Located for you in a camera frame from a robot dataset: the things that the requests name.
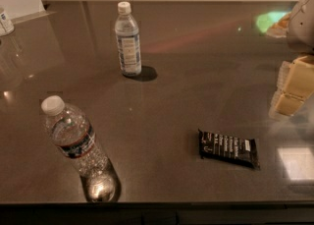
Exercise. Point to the clear water bottle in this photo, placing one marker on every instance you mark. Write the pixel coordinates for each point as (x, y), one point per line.
(72, 133)

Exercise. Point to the black snack bar wrapper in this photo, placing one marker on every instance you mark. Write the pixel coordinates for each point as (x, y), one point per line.
(230, 149)

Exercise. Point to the blue label plastic bottle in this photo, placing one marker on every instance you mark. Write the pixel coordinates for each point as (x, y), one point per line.
(128, 42)

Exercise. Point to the white container at left edge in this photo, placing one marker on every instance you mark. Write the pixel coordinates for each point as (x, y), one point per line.
(6, 25)

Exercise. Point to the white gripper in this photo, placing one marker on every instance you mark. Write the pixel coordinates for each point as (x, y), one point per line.
(302, 26)

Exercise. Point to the green orange object in background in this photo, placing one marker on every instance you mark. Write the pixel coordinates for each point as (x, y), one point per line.
(274, 24)

